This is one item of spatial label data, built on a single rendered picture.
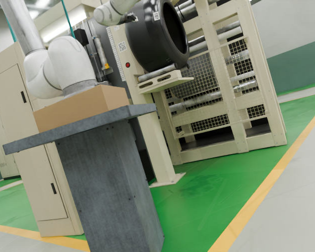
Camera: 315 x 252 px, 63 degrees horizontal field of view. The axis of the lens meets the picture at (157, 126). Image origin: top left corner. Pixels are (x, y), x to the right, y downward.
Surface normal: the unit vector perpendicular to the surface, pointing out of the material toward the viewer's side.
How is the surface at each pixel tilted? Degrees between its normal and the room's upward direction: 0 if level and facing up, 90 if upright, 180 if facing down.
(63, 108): 90
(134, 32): 87
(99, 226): 90
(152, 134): 90
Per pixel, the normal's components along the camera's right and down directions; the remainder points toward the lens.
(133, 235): -0.17, 0.10
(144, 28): -0.44, 0.16
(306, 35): -0.62, 0.22
